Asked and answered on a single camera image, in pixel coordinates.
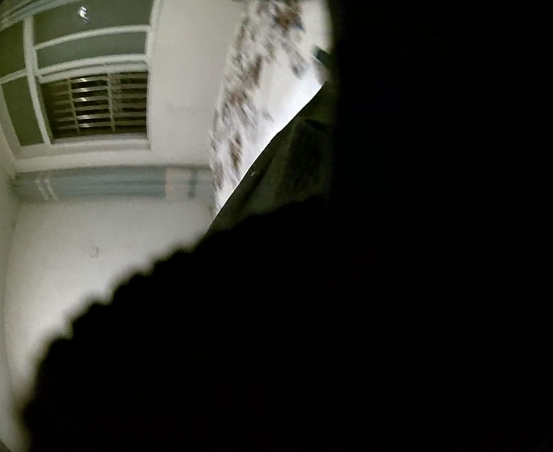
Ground floral plush blanket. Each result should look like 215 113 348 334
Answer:
210 0 331 211

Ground window with metal grille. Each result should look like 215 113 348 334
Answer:
0 0 162 160

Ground black small garment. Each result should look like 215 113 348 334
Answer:
22 0 553 451

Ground grey-green striped curtain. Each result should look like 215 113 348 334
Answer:
10 165 214 205

